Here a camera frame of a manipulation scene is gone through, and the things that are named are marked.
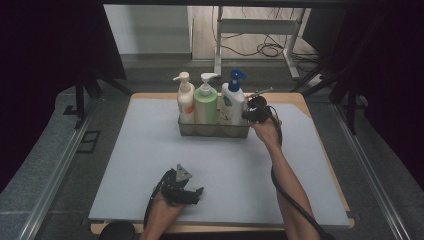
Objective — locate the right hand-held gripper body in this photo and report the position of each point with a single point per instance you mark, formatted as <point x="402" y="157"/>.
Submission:
<point x="260" y="110"/>

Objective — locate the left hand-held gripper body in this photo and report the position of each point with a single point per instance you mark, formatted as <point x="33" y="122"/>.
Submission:
<point x="175" y="190"/>

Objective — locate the white bottle with blue pump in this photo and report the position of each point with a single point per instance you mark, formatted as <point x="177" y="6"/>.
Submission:
<point x="233" y="103"/>

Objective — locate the green bottle with white pump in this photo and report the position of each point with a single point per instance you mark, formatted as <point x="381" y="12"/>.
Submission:
<point x="205" y="105"/>

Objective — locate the cream pump bottle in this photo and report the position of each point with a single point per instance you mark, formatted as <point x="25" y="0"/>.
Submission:
<point x="185" y="100"/>

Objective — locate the person's right hand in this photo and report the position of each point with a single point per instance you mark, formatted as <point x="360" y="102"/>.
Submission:
<point x="268" y="131"/>

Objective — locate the person's left hand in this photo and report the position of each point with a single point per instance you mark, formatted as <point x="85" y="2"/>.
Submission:
<point x="163" y="210"/>

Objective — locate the light blue-grey mat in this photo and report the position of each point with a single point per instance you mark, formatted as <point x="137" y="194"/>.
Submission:
<point x="233" y="180"/>

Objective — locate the white power strip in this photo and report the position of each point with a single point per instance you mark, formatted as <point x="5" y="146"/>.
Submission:
<point x="316" y="81"/>

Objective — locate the black metal stand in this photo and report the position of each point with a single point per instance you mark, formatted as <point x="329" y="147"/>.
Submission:
<point x="350" y="106"/>
<point x="80" y="100"/>

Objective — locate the black curtain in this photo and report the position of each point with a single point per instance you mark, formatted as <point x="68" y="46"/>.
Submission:
<point x="50" y="66"/>
<point x="393" y="66"/>

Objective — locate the white desk frame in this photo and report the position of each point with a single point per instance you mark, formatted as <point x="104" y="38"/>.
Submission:
<point x="256" y="26"/>

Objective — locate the aluminium rail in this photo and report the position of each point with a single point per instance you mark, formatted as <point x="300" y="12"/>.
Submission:
<point x="370" y="173"/>
<point x="56" y="180"/>

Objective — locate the white wall panel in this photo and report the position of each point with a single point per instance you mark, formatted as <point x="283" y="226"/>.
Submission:
<point x="146" y="30"/>

